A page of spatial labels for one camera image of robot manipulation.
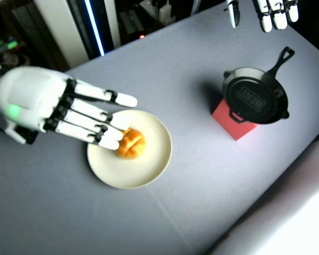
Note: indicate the black cast iron pan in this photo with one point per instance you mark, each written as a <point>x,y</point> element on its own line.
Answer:
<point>252,98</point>

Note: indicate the golden bread roll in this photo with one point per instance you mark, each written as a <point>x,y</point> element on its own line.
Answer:
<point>133,144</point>

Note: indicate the cream round plate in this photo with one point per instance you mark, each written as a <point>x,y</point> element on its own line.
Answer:
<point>138,172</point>

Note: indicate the red block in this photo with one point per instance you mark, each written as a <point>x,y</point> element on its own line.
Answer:
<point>228,119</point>

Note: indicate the white upright panel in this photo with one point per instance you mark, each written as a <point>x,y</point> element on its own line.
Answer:
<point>61,29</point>

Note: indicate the blue light strip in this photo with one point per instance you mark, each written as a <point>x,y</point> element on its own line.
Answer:
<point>95,29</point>

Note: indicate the small white box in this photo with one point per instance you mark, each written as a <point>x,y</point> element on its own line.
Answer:
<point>167,12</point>

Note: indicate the grey table cloth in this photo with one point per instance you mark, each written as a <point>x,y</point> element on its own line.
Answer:
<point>175,207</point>

